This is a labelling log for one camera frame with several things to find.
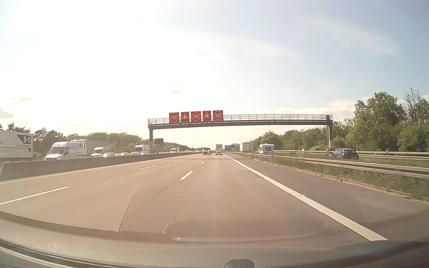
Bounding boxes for grey sign gantry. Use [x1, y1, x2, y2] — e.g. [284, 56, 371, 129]
[148, 110, 333, 153]

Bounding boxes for grey asphalt road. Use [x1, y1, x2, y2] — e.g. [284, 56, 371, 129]
[0, 152, 429, 249]

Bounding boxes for queue of vehicles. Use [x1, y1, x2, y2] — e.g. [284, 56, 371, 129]
[103, 147, 200, 157]

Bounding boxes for row of trees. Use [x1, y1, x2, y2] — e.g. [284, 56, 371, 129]
[250, 76, 429, 153]
[0, 123, 194, 159]

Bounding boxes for small white van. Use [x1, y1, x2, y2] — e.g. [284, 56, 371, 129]
[90, 146, 111, 157]

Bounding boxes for road markings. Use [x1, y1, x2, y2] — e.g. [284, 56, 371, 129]
[0, 153, 388, 242]

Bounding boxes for white box lorry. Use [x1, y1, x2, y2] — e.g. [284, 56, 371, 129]
[70, 139, 111, 157]

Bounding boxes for concrete median barrier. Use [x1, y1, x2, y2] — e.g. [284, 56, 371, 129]
[0, 152, 200, 186]

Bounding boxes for car's own bonnet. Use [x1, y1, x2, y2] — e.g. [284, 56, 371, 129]
[0, 203, 429, 268]

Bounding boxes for grass verge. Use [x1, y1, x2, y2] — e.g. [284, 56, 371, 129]
[233, 153, 429, 203]

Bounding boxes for metal guard rail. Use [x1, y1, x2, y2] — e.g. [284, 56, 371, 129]
[274, 150, 429, 158]
[237, 152, 429, 183]

